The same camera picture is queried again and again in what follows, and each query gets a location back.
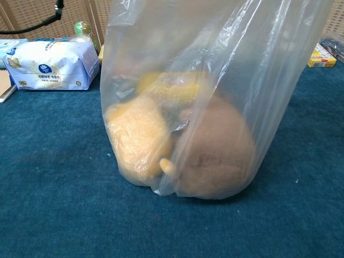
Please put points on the clear plastic shopping bag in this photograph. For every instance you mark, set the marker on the clear plastic shopping bag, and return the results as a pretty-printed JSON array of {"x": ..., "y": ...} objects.
[{"x": 215, "y": 53}]

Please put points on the light orange plush toy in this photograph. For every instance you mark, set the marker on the light orange plush toy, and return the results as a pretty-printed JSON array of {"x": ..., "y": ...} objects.
[{"x": 137, "y": 137}]

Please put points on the yellow snack package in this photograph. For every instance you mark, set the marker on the yellow snack package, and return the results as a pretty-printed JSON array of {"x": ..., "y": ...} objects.
[{"x": 172, "y": 86}]

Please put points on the brown plush toy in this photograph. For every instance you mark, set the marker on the brown plush toy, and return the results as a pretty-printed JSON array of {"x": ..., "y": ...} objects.
[{"x": 217, "y": 161}]

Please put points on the yellow sponge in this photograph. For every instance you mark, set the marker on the yellow sponge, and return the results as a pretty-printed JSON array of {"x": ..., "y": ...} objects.
[{"x": 101, "y": 55}]

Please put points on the teal table cloth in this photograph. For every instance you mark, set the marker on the teal table cloth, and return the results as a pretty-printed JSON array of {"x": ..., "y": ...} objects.
[{"x": 53, "y": 174}]

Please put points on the green round bottle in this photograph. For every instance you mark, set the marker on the green round bottle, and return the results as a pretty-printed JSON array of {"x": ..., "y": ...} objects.
[{"x": 84, "y": 29}]

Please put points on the white blue tissue pack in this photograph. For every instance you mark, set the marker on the white blue tissue pack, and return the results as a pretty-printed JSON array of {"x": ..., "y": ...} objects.
[{"x": 53, "y": 64}]

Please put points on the blue cookie package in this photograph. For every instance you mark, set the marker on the blue cookie package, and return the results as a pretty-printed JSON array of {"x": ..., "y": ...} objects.
[{"x": 51, "y": 40}]

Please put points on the yellow rectangular box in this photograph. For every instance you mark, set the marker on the yellow rectangular box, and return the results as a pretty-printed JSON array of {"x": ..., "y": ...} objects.
[{"x": 322, "y": 60}]

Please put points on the brown spiral notebook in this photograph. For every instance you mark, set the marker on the brown spiral notebook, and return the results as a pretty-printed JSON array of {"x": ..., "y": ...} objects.
[{"x": 4, "y": 84}]

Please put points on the rattan folding screen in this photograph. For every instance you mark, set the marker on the rattan folding screen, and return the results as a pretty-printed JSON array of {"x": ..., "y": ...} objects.
[{"x": 32, "y": 13}]

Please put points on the light blue wet wipes pack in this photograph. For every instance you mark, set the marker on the light blue wet wipes pack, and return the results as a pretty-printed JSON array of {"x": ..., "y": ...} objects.
[{"x": 9, "y": 48}]

